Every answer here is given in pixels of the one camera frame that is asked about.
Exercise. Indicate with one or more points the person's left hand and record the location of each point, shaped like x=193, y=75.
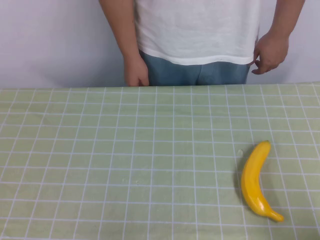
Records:
x=271, y=53

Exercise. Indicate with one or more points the person's right hand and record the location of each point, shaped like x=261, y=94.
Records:
x=136, y=72

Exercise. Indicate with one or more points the yellow banana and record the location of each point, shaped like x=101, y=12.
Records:
x=251, y=180

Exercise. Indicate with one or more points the person's right forearm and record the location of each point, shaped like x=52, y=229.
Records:
x=120, y=27

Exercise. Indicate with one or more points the person's left forearm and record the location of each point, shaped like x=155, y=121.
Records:
x=282, y=17

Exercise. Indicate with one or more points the blue jeans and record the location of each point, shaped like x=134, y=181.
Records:
x=175, y=73

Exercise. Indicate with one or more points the white t-shirt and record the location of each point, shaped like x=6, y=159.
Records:
x=197, y=30

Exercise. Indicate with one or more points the green checked tablecloth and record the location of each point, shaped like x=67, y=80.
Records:
x=100, y=150

